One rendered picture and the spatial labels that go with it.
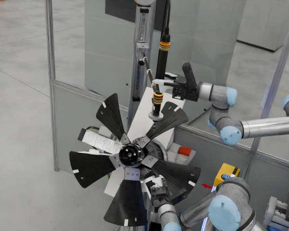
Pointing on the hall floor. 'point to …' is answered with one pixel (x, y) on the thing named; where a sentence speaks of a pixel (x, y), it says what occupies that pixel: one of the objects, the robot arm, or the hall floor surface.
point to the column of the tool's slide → (133, 106)
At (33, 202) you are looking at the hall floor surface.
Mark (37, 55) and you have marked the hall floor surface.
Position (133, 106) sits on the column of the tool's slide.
